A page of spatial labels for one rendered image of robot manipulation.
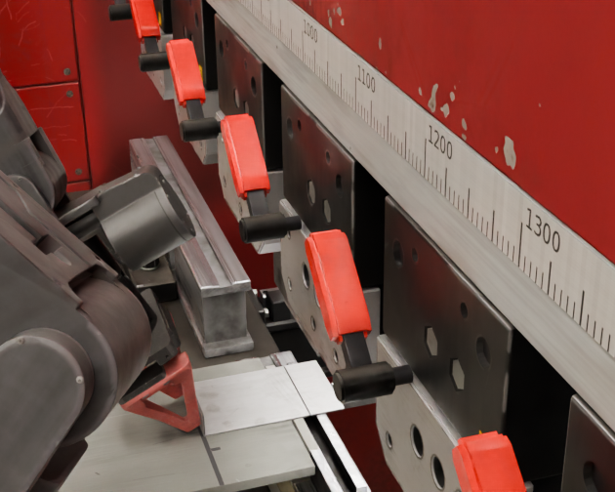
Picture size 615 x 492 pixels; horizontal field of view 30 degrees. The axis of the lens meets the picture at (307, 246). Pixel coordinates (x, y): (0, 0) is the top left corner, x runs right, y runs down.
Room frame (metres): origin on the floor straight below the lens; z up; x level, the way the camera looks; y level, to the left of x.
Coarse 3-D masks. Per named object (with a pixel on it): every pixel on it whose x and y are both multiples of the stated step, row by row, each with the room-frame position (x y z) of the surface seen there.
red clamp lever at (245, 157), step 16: (224, 128) 0.74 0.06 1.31; (240, 128) 0.74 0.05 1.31; (240, 144) 0.73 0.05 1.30; (256, 144) 0.73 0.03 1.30; (240, 160) 0.72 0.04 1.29; (256, 160) 0.72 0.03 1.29; (240, 176) 0.71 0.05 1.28; (256, 176) 0.71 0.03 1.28; (240, 192) 0.71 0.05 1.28; (256, 192) 0.71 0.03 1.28; (256, 208) 0.70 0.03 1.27; (240, 224) 0.69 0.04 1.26; (256, 224) 0.68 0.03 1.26; (272, 224) 0.69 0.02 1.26; (288, 224) 0.69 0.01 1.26; (256, 240) 0.68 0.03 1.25
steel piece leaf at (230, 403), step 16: (272, 368) 0.91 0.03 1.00; (208, 384) 0.89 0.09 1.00; (224, 384) 0.89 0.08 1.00; (240, 384) 0.89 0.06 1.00; (256, 384) 0.88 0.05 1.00; (272, 384) 0.88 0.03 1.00; (288, 384) 0.88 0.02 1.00; (208, 400) 0.86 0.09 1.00; (224, 400) 0.86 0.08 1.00; (240, 400) 0.86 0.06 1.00; (256, 400) 0.86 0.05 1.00; (272, 400) 0.86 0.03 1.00; (288, 400) 0.86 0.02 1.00; (208, 416) 0.83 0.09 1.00; (224, 416) 0.83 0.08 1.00; (240, 416) 0.83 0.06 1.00; (256, 416) 0.83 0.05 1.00; (272, 416) 0.83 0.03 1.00; (288, 416) 0.83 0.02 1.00; (304, 416) 0.83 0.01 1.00; (208, 432) 0.81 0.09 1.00; (224, 432) 0.81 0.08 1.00
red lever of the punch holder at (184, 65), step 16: (176, 48) 0.93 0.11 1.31; (192, 48) 0.94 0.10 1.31; (176, 64) 0.92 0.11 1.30; (192, 64) 0.92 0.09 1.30; (176, 80) 0.91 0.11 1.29; (192, 80) 0.91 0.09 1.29; (192, 96) 0.90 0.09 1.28; (192, 112) 0.89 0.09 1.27; (192, 128) 0.87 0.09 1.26; (208, 128) 0.88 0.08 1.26
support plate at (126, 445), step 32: (128, 416) 0.84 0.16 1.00; (96, 448) 0.79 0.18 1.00; (128, 448) 0.79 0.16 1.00; (160, 448) 0.79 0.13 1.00; (192, 448) 0.79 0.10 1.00; (224, 448) 0.79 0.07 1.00; (256, 448) 0.79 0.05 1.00; (288, 448) 0.79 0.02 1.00; (96, 480) 0.75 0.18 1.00; (128, 480) 0.75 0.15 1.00; (160, 480) 0.75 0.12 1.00; (192, 480) 0.75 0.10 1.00; (224, 480) 0.75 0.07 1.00; (256, 480) 0.75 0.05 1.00
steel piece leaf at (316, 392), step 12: (288, 372) 0.90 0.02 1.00; (300, 372) 0.90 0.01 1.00; (312, 372) 0.90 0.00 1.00; (300, 384) 0.88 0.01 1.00; (312, 384) 0.88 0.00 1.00; (324, 384) 0.88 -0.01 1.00; (312, 396) 0.86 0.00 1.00; (324, 396) 0.86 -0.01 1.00; (312, 408) 0.84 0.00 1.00; (324, 408) 0.84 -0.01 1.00; (336, 408) 0.84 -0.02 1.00
